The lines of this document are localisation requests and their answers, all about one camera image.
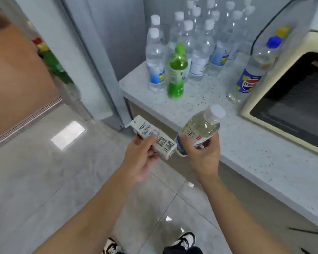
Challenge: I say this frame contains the person's right hand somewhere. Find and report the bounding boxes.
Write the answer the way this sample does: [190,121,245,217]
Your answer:
[180,132,222,183]

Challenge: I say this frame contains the person's left hand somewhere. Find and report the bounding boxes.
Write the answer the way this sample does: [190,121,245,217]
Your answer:
[119,134,163,183]

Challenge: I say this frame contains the white drink carton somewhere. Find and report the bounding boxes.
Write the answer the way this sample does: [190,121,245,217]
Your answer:
[131,115,177,161]

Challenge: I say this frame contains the pale tea bottle white cap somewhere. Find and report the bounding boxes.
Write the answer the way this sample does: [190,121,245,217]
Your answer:
[175,104,226,158]

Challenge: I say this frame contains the person's left forearm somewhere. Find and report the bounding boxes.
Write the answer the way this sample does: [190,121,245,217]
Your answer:
[33,170,141,254]

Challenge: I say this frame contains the person's right forearm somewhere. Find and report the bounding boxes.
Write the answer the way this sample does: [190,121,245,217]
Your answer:
[197,174,293,254]

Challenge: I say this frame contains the green drink bottle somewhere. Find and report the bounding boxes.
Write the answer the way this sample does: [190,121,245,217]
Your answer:
[167,43,189,100]

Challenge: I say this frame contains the beige counter cabinet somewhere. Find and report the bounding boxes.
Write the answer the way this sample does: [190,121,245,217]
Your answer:
[123,96,318,234]

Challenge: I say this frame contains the person's right black white shoe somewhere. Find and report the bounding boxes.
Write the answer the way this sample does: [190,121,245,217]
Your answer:
[171,231,196,252]

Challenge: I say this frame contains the person's black white shoe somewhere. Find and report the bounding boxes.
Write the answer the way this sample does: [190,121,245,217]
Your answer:
[171,231,196,252]
[102,236,121,254]

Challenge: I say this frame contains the blue cap soda bottle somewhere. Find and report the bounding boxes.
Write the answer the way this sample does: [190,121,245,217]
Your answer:
[226,35,283,104]

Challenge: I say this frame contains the group of clear water bottles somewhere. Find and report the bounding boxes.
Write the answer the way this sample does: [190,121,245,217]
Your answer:
[145,0,256,93]

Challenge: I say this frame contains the grey refrigerator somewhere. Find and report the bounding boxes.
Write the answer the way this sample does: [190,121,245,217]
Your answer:
[13,0,147,130]

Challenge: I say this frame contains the dark trousers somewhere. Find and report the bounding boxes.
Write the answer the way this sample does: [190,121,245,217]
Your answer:
[163,245,203,254]

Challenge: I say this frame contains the person's left black white shoe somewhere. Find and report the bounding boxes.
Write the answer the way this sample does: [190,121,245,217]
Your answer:
[102,236,121,254]

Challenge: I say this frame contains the cream microwave oven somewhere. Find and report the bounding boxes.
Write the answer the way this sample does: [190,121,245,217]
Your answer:
[240,30,318,159]

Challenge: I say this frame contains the row of colourful drink bottles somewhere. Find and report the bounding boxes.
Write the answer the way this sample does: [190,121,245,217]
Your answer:
[31,36,80,99]

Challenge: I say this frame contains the brown wooden door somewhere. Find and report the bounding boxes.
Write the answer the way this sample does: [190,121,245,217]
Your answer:
[0,5,63,142]

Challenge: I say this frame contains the yellow cap soda bottle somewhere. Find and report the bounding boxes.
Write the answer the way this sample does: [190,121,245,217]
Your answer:
[271,25,291,64]

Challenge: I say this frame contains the black power cable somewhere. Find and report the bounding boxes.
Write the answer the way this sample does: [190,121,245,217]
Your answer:
[250,0,313,56]

